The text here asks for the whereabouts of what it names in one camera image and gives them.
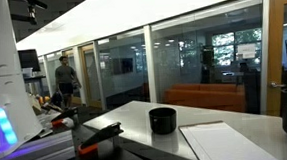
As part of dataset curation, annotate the white lined notepad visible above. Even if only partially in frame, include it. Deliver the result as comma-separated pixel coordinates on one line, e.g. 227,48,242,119
178,117,282,160

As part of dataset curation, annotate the person in grey shirt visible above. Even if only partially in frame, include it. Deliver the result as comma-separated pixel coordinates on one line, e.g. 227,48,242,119
53,54,83,109

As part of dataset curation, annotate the black computer monitor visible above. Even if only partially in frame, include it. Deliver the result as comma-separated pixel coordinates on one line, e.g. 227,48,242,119
16,48,42,74

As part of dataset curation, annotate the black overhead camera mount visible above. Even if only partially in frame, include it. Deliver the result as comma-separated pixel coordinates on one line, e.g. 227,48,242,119
7,0,50,27

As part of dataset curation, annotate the black orange clamp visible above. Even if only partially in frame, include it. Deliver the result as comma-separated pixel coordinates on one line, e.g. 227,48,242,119
49,106,80,130
75,120,126,158

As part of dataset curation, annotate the aluminium extrusion rail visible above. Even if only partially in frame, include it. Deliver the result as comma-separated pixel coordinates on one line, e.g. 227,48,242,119
0,128,76,160

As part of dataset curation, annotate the black wall television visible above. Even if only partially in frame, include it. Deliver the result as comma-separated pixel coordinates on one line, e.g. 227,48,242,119
111,57,135,76

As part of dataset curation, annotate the white paper sign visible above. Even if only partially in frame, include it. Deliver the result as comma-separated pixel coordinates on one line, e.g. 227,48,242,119
235,42,257,60

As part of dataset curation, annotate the wooden door glass panel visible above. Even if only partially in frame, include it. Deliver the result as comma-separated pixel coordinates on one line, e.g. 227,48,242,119
79,43,103,111
259,0,287,118
61,48,83,107

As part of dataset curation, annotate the orange sofa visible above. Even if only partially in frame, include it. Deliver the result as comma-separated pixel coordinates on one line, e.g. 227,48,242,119
163,79,248,118

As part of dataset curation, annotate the silver door handle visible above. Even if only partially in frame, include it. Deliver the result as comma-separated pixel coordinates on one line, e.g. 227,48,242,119
269,80,287,90

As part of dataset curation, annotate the black round cup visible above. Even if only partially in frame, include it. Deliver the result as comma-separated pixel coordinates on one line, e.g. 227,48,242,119
148,106,179,136

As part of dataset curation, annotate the dark backpack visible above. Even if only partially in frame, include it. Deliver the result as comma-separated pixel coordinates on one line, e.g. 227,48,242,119
49,89,65,109

